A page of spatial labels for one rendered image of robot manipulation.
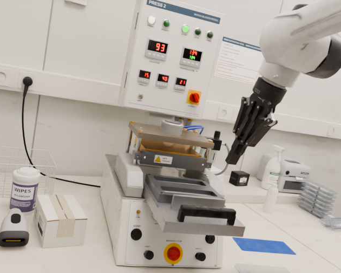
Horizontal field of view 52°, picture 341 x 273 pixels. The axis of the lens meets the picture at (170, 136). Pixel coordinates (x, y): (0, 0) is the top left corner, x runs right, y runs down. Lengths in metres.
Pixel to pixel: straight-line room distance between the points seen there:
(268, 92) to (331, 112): 1.77
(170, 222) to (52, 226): 0.38
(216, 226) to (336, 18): 0.54
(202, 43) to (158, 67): 0.20
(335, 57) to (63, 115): 1.21
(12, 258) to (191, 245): 0.51
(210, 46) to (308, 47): 0.72
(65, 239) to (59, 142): 0.67
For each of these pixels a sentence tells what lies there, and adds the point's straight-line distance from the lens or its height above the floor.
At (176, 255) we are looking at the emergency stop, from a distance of 1.10.
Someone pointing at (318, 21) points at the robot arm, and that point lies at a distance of 0.66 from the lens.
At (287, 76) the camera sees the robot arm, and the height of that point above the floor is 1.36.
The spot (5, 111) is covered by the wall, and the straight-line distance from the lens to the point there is 1.63.
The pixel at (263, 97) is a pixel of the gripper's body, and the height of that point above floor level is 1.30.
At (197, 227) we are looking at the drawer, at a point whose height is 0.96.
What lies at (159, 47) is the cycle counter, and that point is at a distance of 1.32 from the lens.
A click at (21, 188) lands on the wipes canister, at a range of 1.25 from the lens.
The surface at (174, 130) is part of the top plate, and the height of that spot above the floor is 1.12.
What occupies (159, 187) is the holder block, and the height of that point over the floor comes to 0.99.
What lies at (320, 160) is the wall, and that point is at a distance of 2.65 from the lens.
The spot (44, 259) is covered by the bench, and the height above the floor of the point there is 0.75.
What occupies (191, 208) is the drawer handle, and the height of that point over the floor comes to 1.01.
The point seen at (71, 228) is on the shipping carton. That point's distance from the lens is 1.10.
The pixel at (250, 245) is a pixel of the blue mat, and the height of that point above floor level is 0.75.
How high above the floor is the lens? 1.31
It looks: 10 degrees down
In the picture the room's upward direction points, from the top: 12 degrees clockwise
